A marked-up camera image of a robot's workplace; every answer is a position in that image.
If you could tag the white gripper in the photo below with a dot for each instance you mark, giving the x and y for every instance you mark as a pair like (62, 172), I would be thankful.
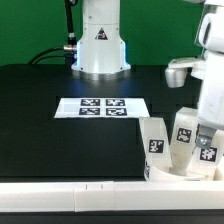
(209, 67)

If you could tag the white round stool seat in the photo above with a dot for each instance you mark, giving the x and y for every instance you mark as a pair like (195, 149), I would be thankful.
(152, 173)

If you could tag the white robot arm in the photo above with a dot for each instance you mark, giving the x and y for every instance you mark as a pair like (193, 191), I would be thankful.
(101, 53)

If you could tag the white paper marker sheet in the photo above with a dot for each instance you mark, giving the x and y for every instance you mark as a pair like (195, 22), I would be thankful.
(101, 108)

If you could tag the black cable pole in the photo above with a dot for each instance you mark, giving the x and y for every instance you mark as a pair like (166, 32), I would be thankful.
(71, 39)

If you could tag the white front fence rail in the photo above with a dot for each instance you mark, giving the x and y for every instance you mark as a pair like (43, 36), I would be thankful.
(110, 196)

